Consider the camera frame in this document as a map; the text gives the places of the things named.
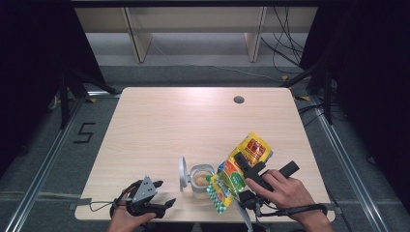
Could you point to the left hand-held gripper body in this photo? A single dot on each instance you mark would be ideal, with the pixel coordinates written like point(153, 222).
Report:
point(145, 191)

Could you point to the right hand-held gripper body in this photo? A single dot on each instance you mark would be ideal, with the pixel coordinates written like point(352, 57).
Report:
point(248, 199)

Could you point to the yellow seasoning pouch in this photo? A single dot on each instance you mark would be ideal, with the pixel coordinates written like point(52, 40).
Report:
point(230, 177)

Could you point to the clear jar with white lid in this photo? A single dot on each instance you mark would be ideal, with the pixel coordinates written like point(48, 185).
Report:
point(199, 179)

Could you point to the person's left hand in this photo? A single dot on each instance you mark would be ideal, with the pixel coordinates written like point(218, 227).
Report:
point(128, 222)

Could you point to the person's right hand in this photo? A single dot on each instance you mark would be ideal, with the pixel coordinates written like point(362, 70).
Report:
point(288, 195)

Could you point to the grey tape strip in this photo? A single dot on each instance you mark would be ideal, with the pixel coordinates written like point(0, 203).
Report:
point(80, 203)
point(336, 209)

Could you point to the black metal stand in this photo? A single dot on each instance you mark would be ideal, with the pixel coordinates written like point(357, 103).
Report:
point(64, 100)
point(327, 96)

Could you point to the beige wooden shelf unit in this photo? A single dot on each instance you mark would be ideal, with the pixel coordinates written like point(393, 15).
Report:
point(193, 19)

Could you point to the black curtain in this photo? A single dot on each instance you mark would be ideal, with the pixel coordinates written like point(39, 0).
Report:
point(32, 64)
point(370, 80)

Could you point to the aluminium floor rail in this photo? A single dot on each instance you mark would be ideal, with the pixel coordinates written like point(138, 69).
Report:
point(348, 167)
point(42, 167)

